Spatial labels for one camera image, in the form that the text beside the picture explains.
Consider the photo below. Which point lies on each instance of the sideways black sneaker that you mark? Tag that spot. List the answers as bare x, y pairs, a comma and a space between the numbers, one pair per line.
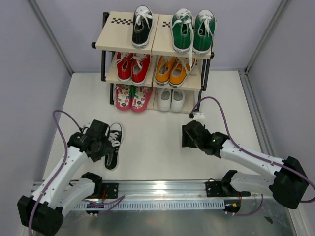
116, 138

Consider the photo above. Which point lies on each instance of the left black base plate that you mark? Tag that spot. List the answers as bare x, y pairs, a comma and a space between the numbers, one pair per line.
109, 190

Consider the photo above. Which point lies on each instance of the beige black shoe shelf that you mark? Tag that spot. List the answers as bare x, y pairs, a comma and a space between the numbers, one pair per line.
116, 37

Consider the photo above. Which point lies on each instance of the aluminium mounting rail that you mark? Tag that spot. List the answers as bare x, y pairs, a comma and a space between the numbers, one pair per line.
157, 189

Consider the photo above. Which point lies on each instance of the yellow sneaker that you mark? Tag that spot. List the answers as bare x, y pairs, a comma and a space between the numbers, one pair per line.
164, 67
181, 69

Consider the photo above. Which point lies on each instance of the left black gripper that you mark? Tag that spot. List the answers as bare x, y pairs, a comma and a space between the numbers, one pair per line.
107, 148

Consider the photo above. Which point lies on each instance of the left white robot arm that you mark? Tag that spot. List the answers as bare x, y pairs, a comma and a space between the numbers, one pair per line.
45, 210

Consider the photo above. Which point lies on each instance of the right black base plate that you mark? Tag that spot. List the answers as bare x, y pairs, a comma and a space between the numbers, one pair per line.
215, 188

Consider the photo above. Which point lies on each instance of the left yellow sneaker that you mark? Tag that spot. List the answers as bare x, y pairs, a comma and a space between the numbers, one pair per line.
164, 67

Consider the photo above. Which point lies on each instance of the controller board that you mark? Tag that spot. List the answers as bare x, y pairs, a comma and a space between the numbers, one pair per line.
94, 205
231, 207

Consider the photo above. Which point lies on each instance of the pink flip-flop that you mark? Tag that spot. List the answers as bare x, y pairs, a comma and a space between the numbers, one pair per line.
123, 97
140, 98

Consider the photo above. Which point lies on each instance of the slotted grey cable duct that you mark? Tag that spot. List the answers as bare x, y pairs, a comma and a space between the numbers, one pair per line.
156, 205

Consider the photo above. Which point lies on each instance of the left red sneaker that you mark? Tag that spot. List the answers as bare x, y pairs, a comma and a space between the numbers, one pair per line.
123, 64

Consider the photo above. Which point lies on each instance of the right yellow sneaker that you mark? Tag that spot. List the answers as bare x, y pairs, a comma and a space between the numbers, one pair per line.
181, 69

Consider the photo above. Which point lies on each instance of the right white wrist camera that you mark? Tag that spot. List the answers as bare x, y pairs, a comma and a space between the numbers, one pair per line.
196, 116

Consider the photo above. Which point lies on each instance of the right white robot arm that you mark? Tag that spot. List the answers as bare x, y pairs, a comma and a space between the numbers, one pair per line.
284, 180

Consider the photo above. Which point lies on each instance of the green sneaker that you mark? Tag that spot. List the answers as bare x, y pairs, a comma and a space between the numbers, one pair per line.
181, 31
204, 31

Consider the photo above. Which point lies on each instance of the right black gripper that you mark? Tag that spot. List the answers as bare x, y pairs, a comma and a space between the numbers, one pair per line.
186, 140

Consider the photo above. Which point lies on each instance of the right red sneaker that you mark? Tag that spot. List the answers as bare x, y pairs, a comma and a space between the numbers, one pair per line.
139, 69

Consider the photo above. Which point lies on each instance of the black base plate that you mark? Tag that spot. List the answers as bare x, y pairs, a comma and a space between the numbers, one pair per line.
109, 190
215, 188

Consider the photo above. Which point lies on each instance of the right controller board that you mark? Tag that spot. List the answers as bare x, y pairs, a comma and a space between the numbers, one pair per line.
231, 207

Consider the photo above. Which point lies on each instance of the left controller board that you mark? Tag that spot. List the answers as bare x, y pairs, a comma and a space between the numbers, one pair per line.
94, 205

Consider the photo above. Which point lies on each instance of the red sneaker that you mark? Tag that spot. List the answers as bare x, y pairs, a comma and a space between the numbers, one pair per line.
123, 64
139, 69

